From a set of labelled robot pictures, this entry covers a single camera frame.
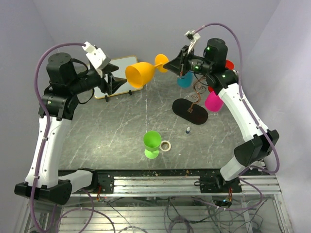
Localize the small framed whiteboard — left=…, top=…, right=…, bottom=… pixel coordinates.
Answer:
left=94, top=56, right=143, bottom=99

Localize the magenta plastic wine glass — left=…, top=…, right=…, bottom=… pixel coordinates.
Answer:
left=205, top=91, right=224, bottom=112

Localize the aluminium mounting rail frame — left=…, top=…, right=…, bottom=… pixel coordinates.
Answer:
left=17, top=169, right=293, bottom=233

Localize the white tape roll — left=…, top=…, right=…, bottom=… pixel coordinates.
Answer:
left=159, top=140, right=172, bottom=152

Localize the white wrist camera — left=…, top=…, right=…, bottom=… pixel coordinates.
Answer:
left=185, top=30, right=201, bottom=54
left=82, top=42, right=111, bottom=77

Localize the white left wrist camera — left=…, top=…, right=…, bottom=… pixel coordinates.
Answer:
left=82, top=42, right=111, bottom=77

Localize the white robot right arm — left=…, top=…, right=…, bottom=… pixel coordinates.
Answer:
left=163, top=38, right=279, bottom=192

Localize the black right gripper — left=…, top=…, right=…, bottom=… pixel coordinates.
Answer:
left=164, top=45, right=213, bottom=77

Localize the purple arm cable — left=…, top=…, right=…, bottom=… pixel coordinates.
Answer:
left=29, top=42, right=116, bottom=233
left=191, top=23, right=280, bottom=212

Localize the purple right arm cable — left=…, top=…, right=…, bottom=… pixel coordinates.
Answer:
left=191, top=23, right=280, bottom=212

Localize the orange plastic wine glass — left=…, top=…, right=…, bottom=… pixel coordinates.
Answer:
left=125, top=54, right=169, bottom=89

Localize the blue plastic wine glass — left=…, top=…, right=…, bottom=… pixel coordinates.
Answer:
left=177, top=72, right=193, bottom=88

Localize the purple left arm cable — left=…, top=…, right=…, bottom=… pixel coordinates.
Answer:
left=29, top=42, right=116, bottom=233

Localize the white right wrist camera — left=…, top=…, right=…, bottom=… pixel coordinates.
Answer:
left=185, top=30, right=201, bottom=54

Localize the copper wire wine glass rack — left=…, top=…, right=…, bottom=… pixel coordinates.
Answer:
left=172, top=74, right=208, bottom=125

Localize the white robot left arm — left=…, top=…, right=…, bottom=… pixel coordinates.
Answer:
left=14, top=52, right=126, bottom=205

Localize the green plastic wine glass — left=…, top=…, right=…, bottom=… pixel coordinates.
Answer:
left=143, top=131, right=162, bottom=159

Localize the red plastic wine glass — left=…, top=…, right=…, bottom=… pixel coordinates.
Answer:
left=207, top=60, right=235, bottom=93

